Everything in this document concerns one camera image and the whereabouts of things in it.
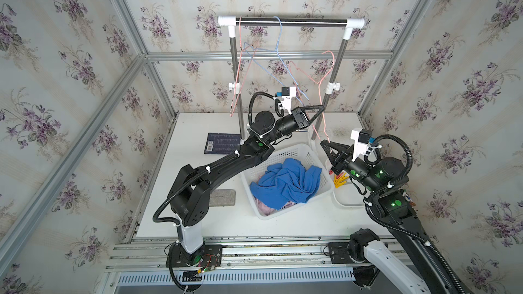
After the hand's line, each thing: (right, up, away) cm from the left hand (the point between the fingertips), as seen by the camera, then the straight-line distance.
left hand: (326, 109), depth 60 cm
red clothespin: (+1, -19, -2) cm, 19 cm away
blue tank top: (-10, -26, +17) cm, 33 cm away
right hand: (+1, -10, +2) cm, 11 cm away
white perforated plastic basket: (+2, -17, +33) cm, 37 cm away
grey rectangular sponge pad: (-36, -35, +24) cm, 55 cm away
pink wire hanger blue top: (-4, +29, +43) cm, 52 cm away
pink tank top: (-18, -38, +19) cm, 46 cm away
